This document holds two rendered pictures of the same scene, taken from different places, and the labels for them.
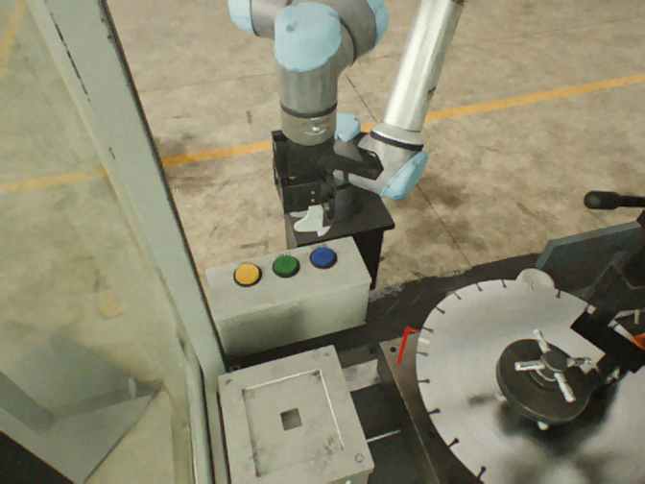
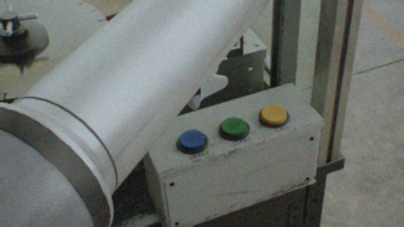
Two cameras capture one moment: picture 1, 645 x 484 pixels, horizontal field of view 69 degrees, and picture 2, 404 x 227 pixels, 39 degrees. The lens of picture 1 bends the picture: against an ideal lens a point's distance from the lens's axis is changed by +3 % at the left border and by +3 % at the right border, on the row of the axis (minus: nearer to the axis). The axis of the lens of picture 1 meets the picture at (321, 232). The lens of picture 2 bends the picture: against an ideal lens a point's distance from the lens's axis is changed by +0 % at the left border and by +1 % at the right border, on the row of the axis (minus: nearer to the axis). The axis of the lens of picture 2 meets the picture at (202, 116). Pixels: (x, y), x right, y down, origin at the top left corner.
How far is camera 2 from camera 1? 1.16 m
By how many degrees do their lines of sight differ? 91
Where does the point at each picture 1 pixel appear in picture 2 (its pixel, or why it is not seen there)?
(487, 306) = (32, 77)
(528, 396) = (33, 26)
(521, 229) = not seen: outside the picture
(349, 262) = (160, 141)
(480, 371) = (59, 40)
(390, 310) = (117, 206)
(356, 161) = not seen: hidden behind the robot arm
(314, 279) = (199, 121)
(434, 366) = not seen: hidden behind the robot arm
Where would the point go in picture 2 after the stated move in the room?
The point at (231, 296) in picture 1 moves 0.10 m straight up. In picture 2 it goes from (282, 98) to (285, 49)
